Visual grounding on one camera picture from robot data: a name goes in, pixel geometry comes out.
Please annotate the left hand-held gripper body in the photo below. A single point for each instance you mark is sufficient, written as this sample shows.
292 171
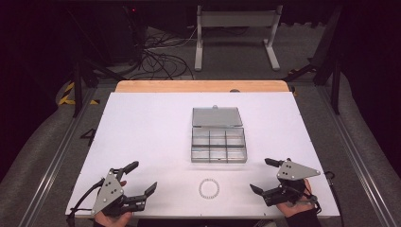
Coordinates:
108 195

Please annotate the person's right hand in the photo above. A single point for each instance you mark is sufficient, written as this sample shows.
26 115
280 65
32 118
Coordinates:
296 209

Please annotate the yellow black hazard tape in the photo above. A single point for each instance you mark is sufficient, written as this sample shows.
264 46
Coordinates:
67 94

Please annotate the clear plastic compartment box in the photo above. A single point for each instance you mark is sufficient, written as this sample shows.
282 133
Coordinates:
218 138

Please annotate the black tripod stand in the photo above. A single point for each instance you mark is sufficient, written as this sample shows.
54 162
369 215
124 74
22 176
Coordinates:
77 88

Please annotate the person's left hand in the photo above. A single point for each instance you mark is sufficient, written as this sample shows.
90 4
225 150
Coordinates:
113 221

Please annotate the aluminium floor rail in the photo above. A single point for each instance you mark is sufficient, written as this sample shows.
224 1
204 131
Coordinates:
356 164
53 164

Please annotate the black equipment cabinet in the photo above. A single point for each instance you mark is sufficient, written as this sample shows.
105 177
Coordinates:
119 31

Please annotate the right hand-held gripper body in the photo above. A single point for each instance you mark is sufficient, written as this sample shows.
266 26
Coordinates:
294 171

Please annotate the white metal stand frame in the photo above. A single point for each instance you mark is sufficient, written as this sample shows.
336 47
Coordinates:
236 19

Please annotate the white table mat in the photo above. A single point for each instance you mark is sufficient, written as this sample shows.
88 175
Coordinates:
151 132

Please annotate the black metal stand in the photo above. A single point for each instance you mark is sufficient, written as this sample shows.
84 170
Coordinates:
335 85

